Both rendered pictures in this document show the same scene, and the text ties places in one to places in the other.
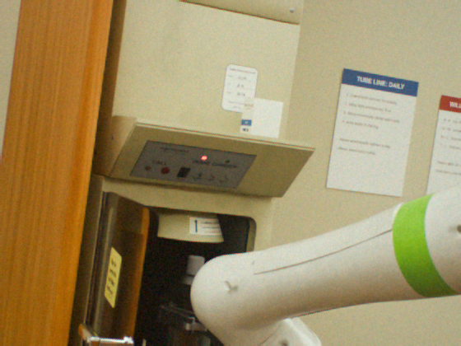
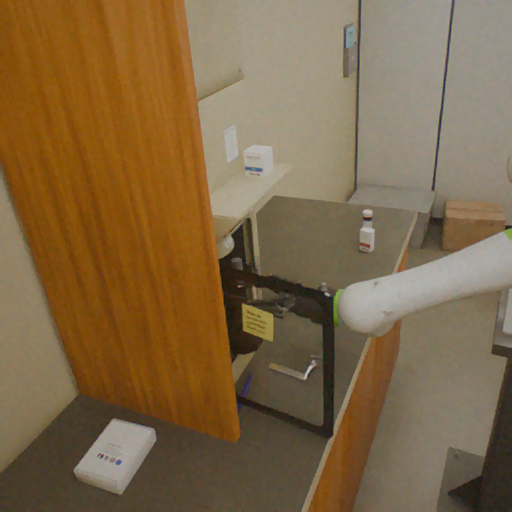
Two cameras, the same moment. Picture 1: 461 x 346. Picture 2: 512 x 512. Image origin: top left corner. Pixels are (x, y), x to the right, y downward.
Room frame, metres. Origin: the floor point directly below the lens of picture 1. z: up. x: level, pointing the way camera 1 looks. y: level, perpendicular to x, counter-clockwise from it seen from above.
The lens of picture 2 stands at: (0.78, 0.68, 1.93)
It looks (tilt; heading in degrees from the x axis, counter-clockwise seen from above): 30 degrees down; 322
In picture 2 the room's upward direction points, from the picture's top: 5 degrees counter-clockwise
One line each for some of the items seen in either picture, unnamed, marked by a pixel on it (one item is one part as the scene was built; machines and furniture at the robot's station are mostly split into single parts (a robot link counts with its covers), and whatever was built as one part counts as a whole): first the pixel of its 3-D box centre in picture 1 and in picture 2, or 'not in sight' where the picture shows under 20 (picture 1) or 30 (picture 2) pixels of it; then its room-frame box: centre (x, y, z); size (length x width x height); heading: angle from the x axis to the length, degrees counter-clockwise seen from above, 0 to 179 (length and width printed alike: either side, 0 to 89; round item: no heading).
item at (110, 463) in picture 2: not in sight; (116, 454); (1.65, 0.46, 0.96); 0.16 x 0.12 x 0.04; 119
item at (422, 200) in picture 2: not in sight; (390, 216); (2.89, -2.37, 0.17); 0.60 x 0.42 x 0.33; 23
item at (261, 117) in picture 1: (261, 118); (258, 161); (1.65, -0.05, 1.54); 0.05 x 0.05 x 0.06; 20
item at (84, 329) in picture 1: (101, 336); (292, 368); (1.37, 0.14, 1.20); 0.10 x 0.05 x 0.03; 18
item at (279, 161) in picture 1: (211, 160); (247, 205); (1.62, 0.03, 1.46); 0.32 x 0.11 x 0.10; 115
